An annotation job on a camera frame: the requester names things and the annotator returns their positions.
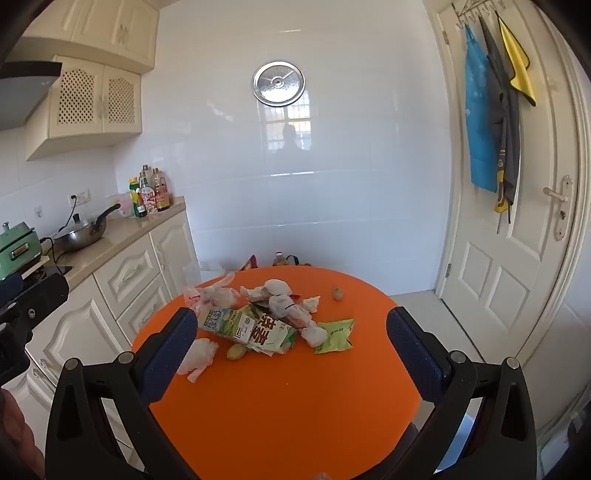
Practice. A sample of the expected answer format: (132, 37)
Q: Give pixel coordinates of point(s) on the cream wall cabinet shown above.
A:
(92, 27)

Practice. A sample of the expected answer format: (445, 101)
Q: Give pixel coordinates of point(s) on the small dark sauce bottle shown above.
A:
(141, 210)

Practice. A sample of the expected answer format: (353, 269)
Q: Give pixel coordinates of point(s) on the clear plastic food box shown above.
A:
(122, 210)

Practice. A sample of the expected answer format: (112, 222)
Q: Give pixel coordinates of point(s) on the small brown food piece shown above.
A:
(338, 293)

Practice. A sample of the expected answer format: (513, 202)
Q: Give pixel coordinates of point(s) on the red plastic bag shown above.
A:
(251, 262)

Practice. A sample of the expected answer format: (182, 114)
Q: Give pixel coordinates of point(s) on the green white milk carton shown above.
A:
(226, 323)

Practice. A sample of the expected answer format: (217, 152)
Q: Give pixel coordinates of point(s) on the crumpled white tissue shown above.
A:
(203, 355)
(311, 302)
(277, 287)
(251, 291)
(315, 335)

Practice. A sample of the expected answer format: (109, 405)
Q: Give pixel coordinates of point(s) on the yellow cooking oil bottle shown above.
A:
(278, 259)

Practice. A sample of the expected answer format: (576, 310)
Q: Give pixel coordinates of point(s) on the grey apron yellow trim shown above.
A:
(504, 138)

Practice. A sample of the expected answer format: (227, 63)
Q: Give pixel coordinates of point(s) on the grey range hood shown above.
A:
(25, 92)

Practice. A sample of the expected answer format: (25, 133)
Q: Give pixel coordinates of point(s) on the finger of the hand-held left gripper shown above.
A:
(39, 300)

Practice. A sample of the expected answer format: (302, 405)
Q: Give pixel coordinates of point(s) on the long tissue wad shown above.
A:
(282, 305)

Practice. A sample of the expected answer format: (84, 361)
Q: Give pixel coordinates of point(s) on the metal door hook rack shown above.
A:
(480, 10)

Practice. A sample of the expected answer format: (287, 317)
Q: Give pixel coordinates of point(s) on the red white snack packet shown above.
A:
(270, 334)

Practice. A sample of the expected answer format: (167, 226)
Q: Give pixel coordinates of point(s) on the green yellow bottle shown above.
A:
(133, 194)

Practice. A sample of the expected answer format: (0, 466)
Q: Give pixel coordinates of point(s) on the picture label sauce bottle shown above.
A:
(147, 197)

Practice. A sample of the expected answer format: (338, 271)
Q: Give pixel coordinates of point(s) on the green snack packet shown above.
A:
(334, 337)

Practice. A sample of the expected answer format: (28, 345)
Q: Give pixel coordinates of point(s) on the dark capped tall bottle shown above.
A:
(146, 170)

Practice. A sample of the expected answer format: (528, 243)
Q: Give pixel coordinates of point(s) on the orange round table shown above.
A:
(286, 415)

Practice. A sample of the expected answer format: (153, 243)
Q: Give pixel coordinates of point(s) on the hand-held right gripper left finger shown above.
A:
(170, 353)

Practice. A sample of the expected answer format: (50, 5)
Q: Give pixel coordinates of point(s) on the cream lattice door cabinet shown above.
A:
(83, 106)

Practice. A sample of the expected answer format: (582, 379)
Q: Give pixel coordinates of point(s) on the round metal lid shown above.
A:
(278, 83)

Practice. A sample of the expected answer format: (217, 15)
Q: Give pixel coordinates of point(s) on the thin red-printed plastic bag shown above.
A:
(214, 295)

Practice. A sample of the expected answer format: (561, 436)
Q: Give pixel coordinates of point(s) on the blue apron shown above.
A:
(480, 124)

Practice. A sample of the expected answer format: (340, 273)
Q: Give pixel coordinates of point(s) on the person's left hand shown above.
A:
(21, 434)

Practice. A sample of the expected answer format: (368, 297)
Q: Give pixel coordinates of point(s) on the green countertop appliance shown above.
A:
(16, 249)

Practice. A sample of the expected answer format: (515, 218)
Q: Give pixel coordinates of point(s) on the white panel door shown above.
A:
(508, 277)

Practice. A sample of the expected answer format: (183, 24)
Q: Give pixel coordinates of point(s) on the cream kitchen base cabinet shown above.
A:
(134, 277)

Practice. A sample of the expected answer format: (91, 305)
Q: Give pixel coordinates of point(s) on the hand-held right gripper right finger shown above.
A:
(411, 353)

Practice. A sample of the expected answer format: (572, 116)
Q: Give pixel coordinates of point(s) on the dark patterned tote bag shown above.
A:
(293, 260)

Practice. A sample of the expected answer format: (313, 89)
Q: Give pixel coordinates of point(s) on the white wall socket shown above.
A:
(79, 197)

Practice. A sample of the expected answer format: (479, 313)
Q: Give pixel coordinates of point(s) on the yellow cloth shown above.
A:
(519, 64)

